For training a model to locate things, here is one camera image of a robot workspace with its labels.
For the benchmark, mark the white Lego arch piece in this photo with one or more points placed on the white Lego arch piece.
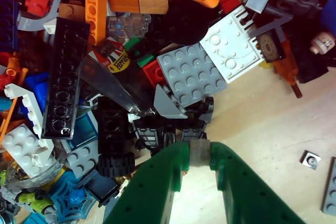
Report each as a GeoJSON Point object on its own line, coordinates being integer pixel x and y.
{"type": "Point", "coordinates": [26, 103]}

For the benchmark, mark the smoky transparent Lego windscreen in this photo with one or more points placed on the smoky transparent Lego windscreen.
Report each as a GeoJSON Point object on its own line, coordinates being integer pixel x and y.
{"type": "Point", "coordinates": [118, 90]}

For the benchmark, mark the grey Lego slope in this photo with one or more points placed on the grey Lego slope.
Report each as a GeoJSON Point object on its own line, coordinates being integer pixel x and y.
{"type": "Point", "coordinates": [168, 104]}

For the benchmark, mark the black Lego connector piece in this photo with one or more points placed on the black Lego connector piece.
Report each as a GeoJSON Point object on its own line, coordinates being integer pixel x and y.
{"type": "Point", "coordinates": [202, 113]}

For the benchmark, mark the small grey square Lego tile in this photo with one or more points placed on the small grey square Lego tile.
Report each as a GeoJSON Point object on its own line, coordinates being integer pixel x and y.
{"type": "Point", "coordinates": [310, 159]}

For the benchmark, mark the blue transparent Lego panel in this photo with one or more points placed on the blue transparent Lego panel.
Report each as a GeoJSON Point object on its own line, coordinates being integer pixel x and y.
{"type": "Point", "coordinates": [84, 129]}

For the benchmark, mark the dark grey Lego grille brick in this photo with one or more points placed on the dark grey Lego grille brick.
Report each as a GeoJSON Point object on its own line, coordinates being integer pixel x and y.
{"type": "Point", "coordinates": [147, 134]}

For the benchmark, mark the grey Lego arch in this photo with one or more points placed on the grey Lego arch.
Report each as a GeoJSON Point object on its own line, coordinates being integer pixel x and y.
{"type": "Point", "coordinates": [39, 20]}

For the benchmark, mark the lime green Lego figure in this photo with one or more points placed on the lime green Lego figure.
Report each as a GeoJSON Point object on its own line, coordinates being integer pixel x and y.
{"type": "Point", "coordinates": [34, 200]}

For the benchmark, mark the orange Lego technic beam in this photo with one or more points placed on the orange Lego technic beam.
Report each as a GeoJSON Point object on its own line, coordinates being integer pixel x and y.
{"type": "Point", "coordinates": [95, 6]}

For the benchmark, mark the Lego minifigure head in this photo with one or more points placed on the Lego minifigure head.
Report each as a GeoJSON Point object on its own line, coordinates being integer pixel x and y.
{"type": "Point", "coordinates": [321, 43]}

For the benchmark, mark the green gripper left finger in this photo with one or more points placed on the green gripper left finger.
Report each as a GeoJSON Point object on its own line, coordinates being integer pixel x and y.
{"type": "Point", "coordinates": [147, 195]}

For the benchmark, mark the white 2x4 Lego brick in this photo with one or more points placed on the white 2x4 Lego brick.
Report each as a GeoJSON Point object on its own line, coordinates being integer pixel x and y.
{"type": "Point", "coordinates": [23, 150]}

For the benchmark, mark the dark printed Lego tile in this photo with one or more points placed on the dark printed Lego tile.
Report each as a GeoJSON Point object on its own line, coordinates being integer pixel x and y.
{"type": "Point", "coordinates": [270, 47]}

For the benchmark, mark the clear transparent Lego piece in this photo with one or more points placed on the clear transparent Lego piece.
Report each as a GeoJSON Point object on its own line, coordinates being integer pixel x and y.
{"type": "Point", "coordinates": [128, 26]}

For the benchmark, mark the black Lego technic brick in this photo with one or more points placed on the black Lego technic brick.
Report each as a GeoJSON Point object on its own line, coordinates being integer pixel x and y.
{"type": "Point", "coordinates": [113, 127]}

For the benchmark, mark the blue Lego spider web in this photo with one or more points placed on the blue Lego spider web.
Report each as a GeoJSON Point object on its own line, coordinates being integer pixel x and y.
{"type": "Point", "coordinates": [72, 200]}

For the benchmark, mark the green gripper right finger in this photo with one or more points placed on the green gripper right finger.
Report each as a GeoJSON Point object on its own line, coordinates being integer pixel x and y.
{"type": "Point", "coordinates": [249, 200]}

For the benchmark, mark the long black Lego plate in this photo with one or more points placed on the long black Lego plate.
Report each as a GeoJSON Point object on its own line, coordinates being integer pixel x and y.
{"type": "Point", "coordinates": [65, 77]}

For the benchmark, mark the light grey 2x2 Lego plate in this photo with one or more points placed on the light grey 2x2 Lego plate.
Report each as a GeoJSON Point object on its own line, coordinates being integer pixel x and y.
{"type": "Point", "coordinates": [82, 158]}

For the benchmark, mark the black Lego tyre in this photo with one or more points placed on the black Lego tyre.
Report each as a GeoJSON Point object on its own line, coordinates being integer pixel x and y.
{"type": "Point", "coordinates": [116, 165]}

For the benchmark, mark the grey 4x4 Lego plate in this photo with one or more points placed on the grey 4x4 Lego plate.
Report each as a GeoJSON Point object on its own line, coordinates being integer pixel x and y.
{"type": "Point", "coordinates": [330, 186]}
{"type": "Point", "coordinates": [193, 74]}

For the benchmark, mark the Ferrari printed Lego piece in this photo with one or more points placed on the Ferrari printed Lego piece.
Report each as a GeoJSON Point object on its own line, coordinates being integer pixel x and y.
{"type": "Point", "coordinates": [116, 57]}

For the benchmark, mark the black Lego dish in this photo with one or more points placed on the black Lego dish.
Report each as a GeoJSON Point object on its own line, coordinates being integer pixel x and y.
{"type": "Point", "coordinates": [186, 23]}

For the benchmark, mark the small red Lego brick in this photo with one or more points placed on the small red Lego brick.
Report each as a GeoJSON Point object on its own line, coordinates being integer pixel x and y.
{"type": "Point", "coordinates": [155, 73]}

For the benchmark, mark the white cratered Lego plate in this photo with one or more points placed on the white cratered Lego plate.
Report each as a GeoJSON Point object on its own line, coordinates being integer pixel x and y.
{"type": "Point", "coordinates": [231, 51]}

